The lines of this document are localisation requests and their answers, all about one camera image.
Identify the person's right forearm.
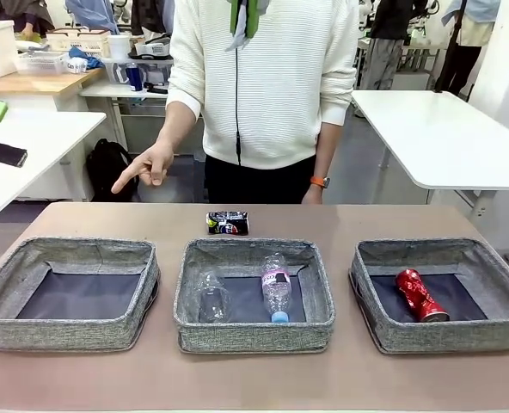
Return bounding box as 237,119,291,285
155,101,202,150

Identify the background person in dark top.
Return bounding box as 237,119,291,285
359,0,432,91

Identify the person's right hand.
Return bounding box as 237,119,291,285
110,140,176,195

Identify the clear storage bin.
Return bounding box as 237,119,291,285
102,58,174,85

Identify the crushed red can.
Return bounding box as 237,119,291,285
394,267,451,323

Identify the blue cloth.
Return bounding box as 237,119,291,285
68,46,105,70

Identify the black backpack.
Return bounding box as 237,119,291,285
85,138,140,202

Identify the clear plastic cup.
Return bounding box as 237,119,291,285
196,270,234,324

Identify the hanging light blue shirt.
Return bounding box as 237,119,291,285
64,0,125,35

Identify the white desk with lower shelf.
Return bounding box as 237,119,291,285
78,81,172,154

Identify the background person in beige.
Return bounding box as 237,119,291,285
432,0,500,94

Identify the person's left forearm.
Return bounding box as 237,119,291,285
314,120,344,180

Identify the crushed black can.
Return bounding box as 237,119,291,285
205,210,250,236

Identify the grey fabric basket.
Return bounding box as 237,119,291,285
0,235,161,354
348,237,509,355
172,237,336,355

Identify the clear plastic basket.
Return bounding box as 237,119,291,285
15,50,66,77

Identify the person in white sweater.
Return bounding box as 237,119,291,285
167,0,361,206

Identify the dark blue water bottle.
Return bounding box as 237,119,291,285
125,62,144,93

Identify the wooden desk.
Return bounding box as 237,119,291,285
0,66,106,96

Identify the person's left hand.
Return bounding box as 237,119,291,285
300,185,325,206

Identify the hanging dark jacket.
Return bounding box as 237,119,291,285
129,0,174,38

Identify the green and grey cloth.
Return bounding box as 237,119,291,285
224,0,273,53

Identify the white and black case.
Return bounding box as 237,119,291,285
128,33,174,60

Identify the white cylindrical container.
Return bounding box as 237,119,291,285
107,34,131,60

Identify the clear bottle with pink label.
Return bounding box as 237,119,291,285
261,253,292,324

